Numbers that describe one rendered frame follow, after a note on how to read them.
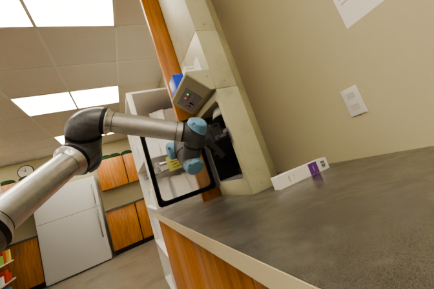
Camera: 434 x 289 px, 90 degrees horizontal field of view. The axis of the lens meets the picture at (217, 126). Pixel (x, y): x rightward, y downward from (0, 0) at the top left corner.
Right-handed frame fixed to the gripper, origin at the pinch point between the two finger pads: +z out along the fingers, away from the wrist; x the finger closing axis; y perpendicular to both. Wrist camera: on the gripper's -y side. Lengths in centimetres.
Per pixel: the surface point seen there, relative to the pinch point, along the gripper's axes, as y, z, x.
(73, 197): 36, -149, 474
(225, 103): 12.0, -7.5, -13.9
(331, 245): -26, -35, -69
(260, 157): -15.4, -2.2, -13.9
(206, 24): 52, 0, -14
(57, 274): -92, -208, 474
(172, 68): 52, -10, 23
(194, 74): 28.2, -16.4, -14.0
